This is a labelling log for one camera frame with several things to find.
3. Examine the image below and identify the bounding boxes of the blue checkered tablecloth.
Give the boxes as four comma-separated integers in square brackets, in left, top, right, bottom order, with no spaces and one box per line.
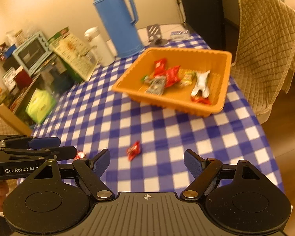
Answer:
[15,31,286,195]

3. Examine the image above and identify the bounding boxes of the pale printed snack packet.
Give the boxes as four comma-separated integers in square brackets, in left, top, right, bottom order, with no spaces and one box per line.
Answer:
[180,70,197,87]

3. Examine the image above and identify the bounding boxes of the green printed carton box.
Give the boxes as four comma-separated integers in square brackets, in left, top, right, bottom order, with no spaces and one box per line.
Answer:
[48,27,99,83]

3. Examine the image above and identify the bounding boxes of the beige quilted chair cover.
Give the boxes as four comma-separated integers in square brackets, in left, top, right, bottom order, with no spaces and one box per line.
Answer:
[230,0,295,125]

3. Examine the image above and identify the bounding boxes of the dark red box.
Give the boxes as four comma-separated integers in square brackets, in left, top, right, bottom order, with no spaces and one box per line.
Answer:
[15,70,33,89]

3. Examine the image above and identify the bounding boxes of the white printed box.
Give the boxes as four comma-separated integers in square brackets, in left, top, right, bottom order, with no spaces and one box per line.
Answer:
[2,67,18,89]

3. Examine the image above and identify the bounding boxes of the red snack packet white label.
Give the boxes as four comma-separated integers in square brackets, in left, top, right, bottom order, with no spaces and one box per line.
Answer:
[154,58,168,77]

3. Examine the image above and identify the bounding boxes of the large red snack packet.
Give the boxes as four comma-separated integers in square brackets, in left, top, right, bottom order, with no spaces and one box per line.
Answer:
[164,65,181,88]

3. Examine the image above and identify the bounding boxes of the white silver snack packet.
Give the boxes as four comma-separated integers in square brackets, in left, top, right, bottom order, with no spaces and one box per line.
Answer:
[190,70,211,98]

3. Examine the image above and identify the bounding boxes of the blue white tissue packet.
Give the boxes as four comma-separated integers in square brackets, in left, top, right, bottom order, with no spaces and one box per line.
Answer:
[170,30,190,40]

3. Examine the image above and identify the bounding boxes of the black cabinet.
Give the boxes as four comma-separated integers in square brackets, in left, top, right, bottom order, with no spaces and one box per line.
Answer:
[171,0,226,53]

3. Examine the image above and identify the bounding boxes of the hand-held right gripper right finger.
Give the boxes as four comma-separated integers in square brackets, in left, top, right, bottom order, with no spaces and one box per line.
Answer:
[179,149,261,201]

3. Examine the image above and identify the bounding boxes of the grey dark snack packet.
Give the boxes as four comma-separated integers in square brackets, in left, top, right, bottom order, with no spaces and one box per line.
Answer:
[145,76,167,95]

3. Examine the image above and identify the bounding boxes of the blue thermos jug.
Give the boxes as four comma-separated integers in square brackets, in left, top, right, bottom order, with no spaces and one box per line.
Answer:
[93,0,144,58]

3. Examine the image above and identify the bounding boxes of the yellow green plastic bag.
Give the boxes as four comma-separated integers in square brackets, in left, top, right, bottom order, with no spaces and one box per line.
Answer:
[25,89,56,125]

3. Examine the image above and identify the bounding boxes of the orange plastic tray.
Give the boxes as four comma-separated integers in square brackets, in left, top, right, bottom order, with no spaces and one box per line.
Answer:
[112,47,233,118]

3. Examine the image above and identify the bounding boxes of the white plastic bottle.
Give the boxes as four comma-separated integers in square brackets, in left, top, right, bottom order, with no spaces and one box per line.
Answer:
[84,27,116,67]

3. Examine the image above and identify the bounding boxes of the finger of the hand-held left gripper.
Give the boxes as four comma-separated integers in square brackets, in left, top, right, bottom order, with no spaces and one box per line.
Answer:
[39,146,78,162]
[27,137,61,150]

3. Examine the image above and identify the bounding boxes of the dark glass blender jar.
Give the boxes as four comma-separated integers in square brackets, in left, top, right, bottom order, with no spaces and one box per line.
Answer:
[41,61,75,94]

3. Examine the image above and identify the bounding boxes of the brown cardboard box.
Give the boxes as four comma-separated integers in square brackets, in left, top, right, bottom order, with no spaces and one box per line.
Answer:
[0,103,33,136]

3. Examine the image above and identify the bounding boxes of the light blue toaster oven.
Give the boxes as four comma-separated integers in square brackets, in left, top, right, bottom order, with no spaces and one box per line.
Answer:
[12,31,53,77]

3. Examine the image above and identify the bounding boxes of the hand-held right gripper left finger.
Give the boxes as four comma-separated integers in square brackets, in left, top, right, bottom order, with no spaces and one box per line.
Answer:
[33,149,115,201]

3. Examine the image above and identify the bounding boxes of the person's left hand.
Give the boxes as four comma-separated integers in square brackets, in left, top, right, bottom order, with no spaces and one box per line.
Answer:
[0,181,10,211]

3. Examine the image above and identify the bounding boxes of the grey metal phone stand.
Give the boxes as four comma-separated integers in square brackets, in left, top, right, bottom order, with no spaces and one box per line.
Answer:
[146,24,167,46]

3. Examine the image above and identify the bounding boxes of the clear jar with nuts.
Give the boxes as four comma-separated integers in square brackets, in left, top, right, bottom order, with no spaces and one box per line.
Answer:
[13,30,25,45]

